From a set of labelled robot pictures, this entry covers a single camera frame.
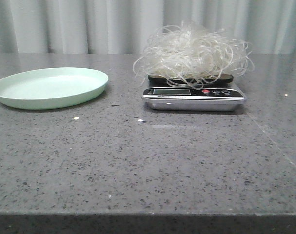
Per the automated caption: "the black silver kitchen scale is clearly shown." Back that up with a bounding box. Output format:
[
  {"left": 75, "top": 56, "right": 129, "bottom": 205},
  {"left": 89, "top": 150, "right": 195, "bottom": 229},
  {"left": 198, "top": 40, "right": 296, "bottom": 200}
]
[{"left": 142, "top": 75, "right": 247, "bottom": 112}]

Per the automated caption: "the white pleated curtain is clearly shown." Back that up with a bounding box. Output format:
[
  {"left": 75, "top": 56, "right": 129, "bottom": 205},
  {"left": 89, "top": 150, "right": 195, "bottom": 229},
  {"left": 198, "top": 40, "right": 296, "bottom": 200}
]
[{"left": 0, "top": 0, "right": 296, "bottom": 54}]

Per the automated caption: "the light green round plate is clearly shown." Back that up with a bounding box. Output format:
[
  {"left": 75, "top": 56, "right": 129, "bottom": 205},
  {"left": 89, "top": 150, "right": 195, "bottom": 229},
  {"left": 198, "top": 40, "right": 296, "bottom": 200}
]
[{"left": 0, "top": 67, "right": 109, "bottom": 110}]

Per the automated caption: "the white translucent vermicelli bundle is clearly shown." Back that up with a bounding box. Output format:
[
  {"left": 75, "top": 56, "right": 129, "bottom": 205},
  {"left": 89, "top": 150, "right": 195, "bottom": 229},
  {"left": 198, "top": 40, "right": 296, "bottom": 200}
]
[{"left": 133, "top": 22, "right": 255, "bottom": 89}]

